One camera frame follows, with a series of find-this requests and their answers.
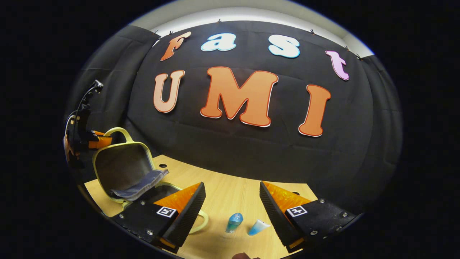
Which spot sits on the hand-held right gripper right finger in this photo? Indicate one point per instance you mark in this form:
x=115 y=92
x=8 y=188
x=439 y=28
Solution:
x=276 y=217

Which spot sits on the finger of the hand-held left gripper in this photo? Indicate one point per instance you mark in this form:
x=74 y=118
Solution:
x=100 y=141

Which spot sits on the blue skin care bottle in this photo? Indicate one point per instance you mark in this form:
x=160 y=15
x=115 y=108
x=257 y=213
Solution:
x=234 y=221

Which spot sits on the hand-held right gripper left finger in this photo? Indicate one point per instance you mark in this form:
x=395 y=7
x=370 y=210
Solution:
x=188 y=216

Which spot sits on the white blue skin care tube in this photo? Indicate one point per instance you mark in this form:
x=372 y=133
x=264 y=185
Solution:
x=257 y=227

